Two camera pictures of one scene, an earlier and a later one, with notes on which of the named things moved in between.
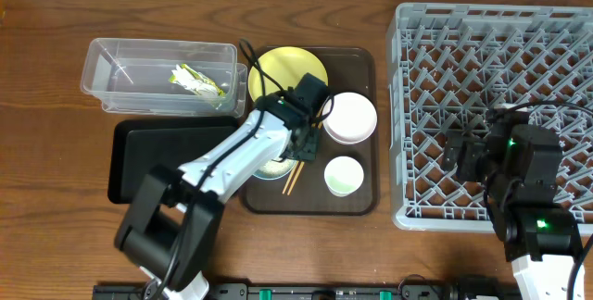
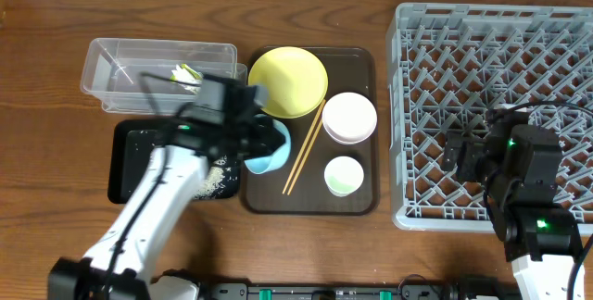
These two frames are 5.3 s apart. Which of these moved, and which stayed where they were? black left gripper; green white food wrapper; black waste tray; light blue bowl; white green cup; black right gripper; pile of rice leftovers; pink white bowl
Moved: pile of rice leftovers; black left gripper; light blue bowl
Stayed: green white food wrapper; white green cup; black waste tray; pink white bowl; black right gripper
